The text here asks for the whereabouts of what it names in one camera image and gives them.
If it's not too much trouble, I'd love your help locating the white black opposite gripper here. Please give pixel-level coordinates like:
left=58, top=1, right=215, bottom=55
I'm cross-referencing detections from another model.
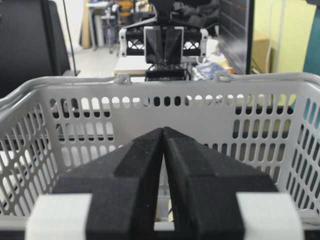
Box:
left=119, top=26, right=209, bottom=63

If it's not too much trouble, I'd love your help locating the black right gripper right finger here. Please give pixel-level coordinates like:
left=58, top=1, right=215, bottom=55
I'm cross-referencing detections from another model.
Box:
left=163, top=127, right=305, bottom=240

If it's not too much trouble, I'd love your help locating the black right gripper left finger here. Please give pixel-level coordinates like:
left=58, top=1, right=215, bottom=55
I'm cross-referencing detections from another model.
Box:
left=24, top=128, right=164, bottom=240

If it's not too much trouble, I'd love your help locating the grey plastic shopping basket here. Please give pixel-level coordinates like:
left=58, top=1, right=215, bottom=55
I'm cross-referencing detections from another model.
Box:
left=0, top=73, right=320, bottom=240

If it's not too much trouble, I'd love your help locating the black monitor panel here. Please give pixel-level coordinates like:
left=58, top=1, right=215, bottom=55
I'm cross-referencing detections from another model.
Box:
left=218, top=0, right=255, bottom=75

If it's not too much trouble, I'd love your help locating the cardboard box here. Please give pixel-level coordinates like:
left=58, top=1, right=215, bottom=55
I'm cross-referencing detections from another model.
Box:
left=251, top=30, right=270, bottom=73

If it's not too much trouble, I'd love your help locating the black hanging cable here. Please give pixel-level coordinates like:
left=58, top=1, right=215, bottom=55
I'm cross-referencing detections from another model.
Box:
left=62, top=0, right=79, bottom=77

